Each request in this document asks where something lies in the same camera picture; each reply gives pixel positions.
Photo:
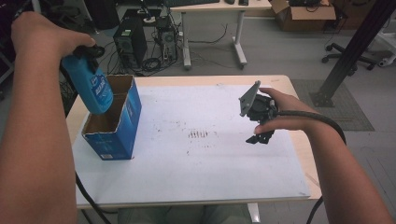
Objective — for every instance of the black office chair base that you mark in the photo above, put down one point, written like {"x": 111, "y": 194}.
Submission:
{"x": 345, "y": 56}

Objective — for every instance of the small black computer tower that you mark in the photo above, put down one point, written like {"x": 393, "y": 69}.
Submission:
{"x": 167, "y": 39}

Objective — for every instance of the black keyboard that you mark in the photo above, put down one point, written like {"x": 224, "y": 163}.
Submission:
{"x": 190, "y": 2}

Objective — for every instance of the person's left hand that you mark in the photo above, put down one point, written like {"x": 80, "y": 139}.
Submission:
{"x": 40, "y": 34}

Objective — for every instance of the large black computer tower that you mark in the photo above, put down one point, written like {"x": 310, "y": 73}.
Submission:
{"x": 129, "y": 40}

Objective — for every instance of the blue cardboard box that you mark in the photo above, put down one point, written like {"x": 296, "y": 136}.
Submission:
{"x": 123, "y": 130}

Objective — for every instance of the open brown cardboard box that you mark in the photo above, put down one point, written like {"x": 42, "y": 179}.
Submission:
{"x": 306, "y": 15}

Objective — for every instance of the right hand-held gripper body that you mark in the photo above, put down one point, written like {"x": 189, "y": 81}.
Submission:
{"x": 260, "y": 107}

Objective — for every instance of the blue bottle with white cap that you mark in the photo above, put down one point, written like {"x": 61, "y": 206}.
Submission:
{"x": 90, "y": 88}

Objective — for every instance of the black metal stand post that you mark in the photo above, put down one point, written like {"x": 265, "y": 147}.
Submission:
{"x": 351, "y": 49}

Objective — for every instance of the grey floor mat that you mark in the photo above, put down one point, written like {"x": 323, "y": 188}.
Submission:
{"x": 358, "y": 118}

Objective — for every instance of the white table mat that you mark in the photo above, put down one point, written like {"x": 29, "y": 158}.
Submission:
{"x": 193, "y": 174}

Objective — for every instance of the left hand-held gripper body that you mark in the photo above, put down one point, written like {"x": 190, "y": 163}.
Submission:
{"x": 81, "y": 52}

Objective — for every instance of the person's right hand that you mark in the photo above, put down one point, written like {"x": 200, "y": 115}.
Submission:
{"x": 288, "y": 110}

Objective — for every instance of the white table leg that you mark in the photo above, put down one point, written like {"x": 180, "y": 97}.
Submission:
{"x": 252, "y": 213}

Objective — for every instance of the light wooden desk white legs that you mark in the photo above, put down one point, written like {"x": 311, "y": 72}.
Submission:
{"x": 218, "y": 5}

